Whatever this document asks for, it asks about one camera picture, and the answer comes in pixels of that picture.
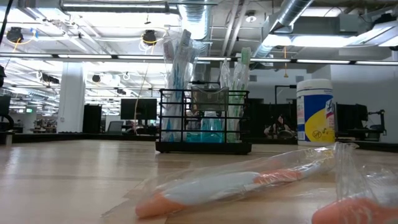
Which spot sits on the teal mouthwash bottle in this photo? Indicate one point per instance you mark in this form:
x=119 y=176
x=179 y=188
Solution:
x=213 y=126
x=192 y=137

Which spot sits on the green toothbrush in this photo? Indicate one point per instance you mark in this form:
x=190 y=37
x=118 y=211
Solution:
x=245 y=57
x=237 y=84

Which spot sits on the orange toothbrush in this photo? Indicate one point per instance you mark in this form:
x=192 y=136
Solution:
x=357 y=208
x=217 y=186

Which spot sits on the black background robot arm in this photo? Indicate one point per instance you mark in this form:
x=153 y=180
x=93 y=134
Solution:
x=380 y=113

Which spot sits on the black computer monitor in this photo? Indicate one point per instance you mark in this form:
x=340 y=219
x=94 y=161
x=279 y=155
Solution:
x=138 y=109

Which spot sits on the person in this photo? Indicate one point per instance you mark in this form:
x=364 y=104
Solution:
x=280 y=126

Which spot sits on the grey laptop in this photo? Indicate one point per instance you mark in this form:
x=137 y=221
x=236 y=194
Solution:
x=115 y=127

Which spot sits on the black cabinet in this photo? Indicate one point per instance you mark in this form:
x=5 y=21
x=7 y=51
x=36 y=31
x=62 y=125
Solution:
x=92 y=119

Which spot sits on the white-lidded blue yellow wipes canister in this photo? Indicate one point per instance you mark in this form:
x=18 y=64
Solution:
x=314 y=109

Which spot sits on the long ceiling light strip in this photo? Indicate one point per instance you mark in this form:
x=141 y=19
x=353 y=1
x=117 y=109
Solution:
x=84 y=56

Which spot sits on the white building pillar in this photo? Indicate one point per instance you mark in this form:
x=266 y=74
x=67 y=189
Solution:
x=71 y=99

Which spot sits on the black ceiling camera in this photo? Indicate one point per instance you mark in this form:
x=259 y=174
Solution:
x=14 y=34
x=150 y=37

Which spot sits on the silver ribbed ventilation duct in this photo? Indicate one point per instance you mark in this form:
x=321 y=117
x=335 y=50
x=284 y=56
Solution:
x=196 y=18

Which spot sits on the silver slanted ventilation duct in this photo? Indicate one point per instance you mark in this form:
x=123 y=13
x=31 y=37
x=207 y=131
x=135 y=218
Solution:
x=289 y=12

